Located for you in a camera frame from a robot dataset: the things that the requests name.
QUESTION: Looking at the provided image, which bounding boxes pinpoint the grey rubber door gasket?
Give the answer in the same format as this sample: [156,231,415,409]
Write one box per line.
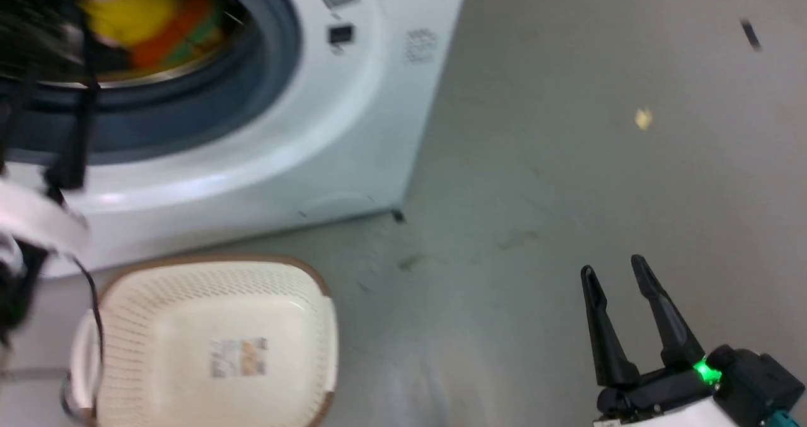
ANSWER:
[0,0,303,166]

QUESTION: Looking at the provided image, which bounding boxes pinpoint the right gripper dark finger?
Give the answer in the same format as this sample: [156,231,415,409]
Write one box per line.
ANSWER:
[580,265,640,388]
[630,254,707,372]

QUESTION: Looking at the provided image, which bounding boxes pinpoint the small black floor object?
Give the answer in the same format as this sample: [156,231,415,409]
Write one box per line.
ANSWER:
[740,18,762,52]

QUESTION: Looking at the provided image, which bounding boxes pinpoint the white front-load washing machine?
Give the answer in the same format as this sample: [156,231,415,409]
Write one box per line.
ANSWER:
[0,0,471,280]

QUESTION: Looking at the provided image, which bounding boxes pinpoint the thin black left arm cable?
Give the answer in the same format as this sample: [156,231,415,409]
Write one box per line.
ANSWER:
[43,11,105,423]

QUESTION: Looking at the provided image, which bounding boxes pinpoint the yellow plush toy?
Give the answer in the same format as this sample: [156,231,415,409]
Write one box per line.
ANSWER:
[76,0,180,48]

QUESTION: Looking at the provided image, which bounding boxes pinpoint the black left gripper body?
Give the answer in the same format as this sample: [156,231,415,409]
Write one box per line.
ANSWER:
[0,0,86,82]

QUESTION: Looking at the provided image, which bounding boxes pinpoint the paper label sticker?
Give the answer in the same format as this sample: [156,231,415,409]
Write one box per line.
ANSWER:
[209,337,269,379]

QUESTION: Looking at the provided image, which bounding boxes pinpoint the cream plastic laundry basket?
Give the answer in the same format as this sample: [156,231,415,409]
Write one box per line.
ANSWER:
[68,255,340,427]

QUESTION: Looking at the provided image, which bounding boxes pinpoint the yellow and orange clothes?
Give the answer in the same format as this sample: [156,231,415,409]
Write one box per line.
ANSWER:
[129,0,228,71]

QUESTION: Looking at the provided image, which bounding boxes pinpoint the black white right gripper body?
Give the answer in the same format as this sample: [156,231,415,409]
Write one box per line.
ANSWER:
[593,365,740,427]

